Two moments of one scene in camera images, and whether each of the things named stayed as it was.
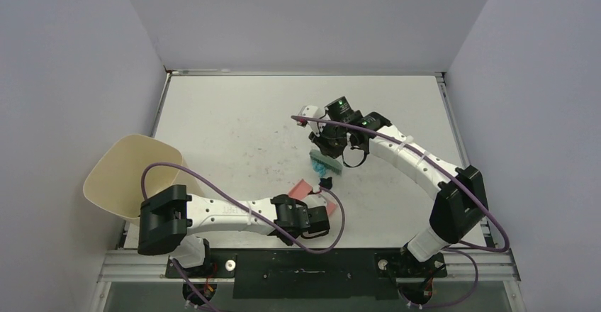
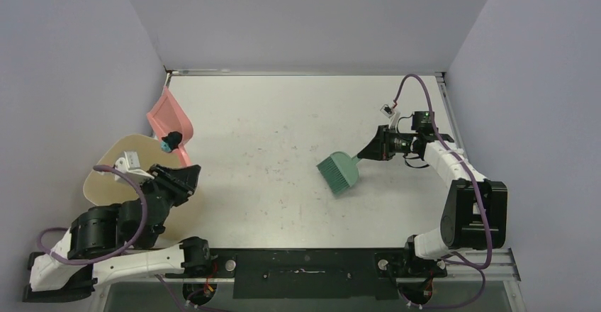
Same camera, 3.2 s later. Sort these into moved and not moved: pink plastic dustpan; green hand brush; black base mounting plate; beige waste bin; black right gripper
Moved: black right gripper; green hand brush; pink plastic dustpan
Not moved: black base mounting plate; beige waste bin
